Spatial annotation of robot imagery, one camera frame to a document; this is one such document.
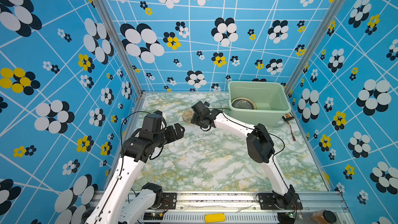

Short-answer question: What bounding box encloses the light green plastic bin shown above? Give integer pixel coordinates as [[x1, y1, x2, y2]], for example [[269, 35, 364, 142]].
[[227, 81, 291, 127]]

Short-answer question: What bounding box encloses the small black orange device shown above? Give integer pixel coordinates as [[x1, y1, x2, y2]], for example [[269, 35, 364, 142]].
[[282, 114, 294, 122]]

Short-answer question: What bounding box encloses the yellow tag on rail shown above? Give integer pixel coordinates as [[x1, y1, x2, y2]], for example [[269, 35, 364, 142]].
[[204, 213, 226, 224]]

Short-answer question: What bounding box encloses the greenish clear glass plate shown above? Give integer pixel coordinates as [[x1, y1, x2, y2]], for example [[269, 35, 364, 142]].
[[231, 97, 257, 110]]

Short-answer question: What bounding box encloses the brown jar black lid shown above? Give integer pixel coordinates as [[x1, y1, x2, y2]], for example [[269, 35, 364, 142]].
[[310, 209, 337, 224]]

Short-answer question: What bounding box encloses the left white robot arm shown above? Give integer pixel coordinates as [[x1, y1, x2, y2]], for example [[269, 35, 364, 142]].
[[81, 111, 185, 224]]

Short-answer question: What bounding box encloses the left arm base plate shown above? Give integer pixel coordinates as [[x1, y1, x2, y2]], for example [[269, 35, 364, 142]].
[[133, 192, 177, 211]]

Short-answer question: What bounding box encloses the brownish clear glass plate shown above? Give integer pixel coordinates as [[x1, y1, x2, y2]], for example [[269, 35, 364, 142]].
[[182, 108, 194, 124]]

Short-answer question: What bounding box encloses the aluminium front rail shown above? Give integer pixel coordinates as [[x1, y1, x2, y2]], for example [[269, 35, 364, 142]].
[[124, 191, 354, 224]]

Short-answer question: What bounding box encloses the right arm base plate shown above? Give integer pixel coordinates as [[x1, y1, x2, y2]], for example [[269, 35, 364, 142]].
[[255, 193, 303, 211]]

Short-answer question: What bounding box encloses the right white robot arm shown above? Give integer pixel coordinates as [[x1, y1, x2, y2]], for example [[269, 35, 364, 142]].
[[191, 101, 302, 209]]

